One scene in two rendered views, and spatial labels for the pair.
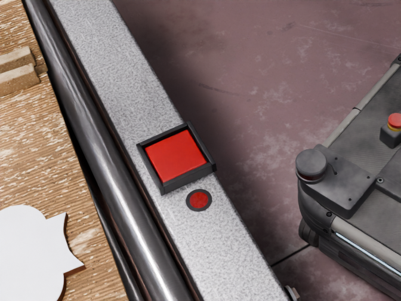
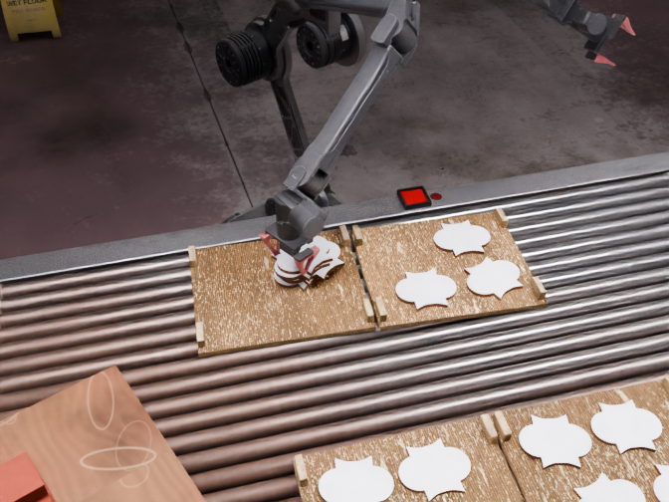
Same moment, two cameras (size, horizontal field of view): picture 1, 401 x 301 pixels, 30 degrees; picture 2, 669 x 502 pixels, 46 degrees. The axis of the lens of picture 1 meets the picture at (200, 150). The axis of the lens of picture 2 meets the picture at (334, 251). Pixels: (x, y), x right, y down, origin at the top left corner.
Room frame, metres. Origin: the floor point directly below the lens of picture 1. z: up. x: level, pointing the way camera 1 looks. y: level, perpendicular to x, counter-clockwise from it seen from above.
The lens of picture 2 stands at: (0.72, 1.76, 2.30)
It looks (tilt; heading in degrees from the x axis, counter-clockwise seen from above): 42 degrees down; 272
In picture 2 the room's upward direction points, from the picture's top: straight up
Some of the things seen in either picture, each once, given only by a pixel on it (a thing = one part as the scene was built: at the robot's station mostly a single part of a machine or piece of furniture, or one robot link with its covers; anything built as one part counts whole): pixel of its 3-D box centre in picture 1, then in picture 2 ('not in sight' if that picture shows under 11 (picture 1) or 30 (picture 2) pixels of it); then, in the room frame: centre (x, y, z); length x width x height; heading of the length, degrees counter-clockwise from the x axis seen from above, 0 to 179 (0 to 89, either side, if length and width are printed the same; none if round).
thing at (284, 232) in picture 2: not in sight; (289, 226); (0.86, 0.38, 1.11); 0.10 x 0.07 x 0.07; 137
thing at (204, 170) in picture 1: (175, 157); (414, 197); (0.54, 0.03, 0.92); 0.08 x 0.08 x 0.02; 16
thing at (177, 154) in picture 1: (176, 157); (414, 198); (0.54, 0.03, 0.92); 0.06 x 0.06 x 0.01; 16
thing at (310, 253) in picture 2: not in sight; (300, 256); (0.84, 0.40, 1.04); 0.07 x 0.07 x 0.09; 47
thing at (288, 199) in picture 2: not in sight; (289, 207); (0.86, 0.38, 1.17); 0.07 x 0.06 x 0.07; 130
